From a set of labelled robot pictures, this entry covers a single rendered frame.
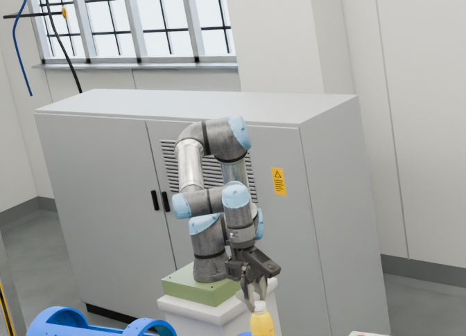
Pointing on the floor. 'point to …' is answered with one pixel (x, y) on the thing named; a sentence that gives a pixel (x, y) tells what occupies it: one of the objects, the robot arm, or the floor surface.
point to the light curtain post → (10, 298)
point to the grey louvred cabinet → (155, 211)
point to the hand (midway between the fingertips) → (259, 305)
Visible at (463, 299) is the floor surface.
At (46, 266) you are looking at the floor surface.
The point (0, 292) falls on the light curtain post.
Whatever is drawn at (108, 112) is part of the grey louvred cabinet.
